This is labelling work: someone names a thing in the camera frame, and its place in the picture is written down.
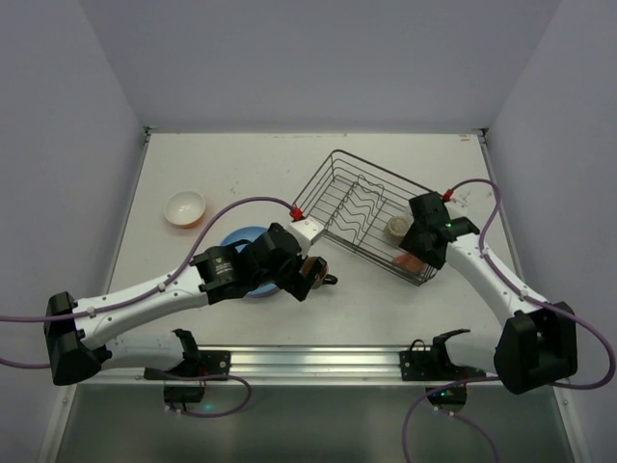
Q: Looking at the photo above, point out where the beige speckled cup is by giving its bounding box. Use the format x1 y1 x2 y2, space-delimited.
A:
384 215 413 243

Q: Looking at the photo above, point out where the blue plate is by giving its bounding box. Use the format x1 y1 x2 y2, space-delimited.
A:
221 226 279 298

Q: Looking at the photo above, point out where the pink mug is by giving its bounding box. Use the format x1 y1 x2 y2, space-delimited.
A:
391 254 429 275

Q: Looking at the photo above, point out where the orange bowl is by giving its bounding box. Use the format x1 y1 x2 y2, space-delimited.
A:
163 191 206 229

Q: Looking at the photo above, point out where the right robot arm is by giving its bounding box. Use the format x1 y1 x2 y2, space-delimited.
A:
400 192 577 395

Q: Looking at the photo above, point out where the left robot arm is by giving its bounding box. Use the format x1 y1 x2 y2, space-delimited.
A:
43 218 323 386

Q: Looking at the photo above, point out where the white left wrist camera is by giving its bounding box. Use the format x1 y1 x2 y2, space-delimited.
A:
286 217 325 256

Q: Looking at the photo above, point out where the black wire dish rack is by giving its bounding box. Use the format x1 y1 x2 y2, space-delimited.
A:
294 150 438 286

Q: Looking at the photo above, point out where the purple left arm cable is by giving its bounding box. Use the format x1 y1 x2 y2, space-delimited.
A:
0 195 305 418

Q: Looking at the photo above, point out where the aluminium mounting rail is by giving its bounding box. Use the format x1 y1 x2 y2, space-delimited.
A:
73 337 496 385

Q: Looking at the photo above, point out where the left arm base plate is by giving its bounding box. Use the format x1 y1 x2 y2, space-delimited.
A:
144 349 231 381

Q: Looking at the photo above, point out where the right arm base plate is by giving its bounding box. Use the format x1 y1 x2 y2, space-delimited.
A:
398 340 487 381

